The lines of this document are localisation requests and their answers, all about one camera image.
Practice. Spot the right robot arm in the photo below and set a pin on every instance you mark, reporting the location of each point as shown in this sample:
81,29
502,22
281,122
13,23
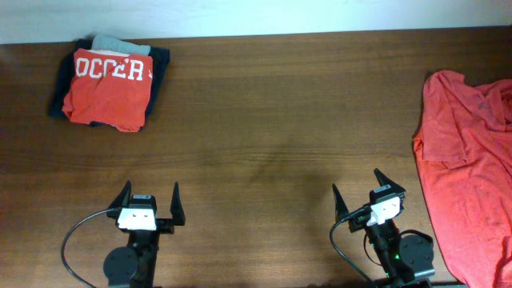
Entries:
405,256

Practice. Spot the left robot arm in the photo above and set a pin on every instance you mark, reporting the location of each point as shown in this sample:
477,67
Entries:
133,265

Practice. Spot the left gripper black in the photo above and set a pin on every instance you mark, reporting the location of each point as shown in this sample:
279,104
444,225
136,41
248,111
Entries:
178,218

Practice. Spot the salmon red t-shirt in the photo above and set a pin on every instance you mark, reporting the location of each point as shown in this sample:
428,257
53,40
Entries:
463,157

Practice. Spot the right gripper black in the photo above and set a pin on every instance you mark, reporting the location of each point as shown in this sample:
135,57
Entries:
359,222

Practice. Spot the folded navy blue garment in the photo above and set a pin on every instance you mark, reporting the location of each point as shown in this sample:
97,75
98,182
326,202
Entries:
66,71

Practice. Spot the folded grey garment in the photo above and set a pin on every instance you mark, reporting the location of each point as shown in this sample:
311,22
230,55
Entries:
105,42

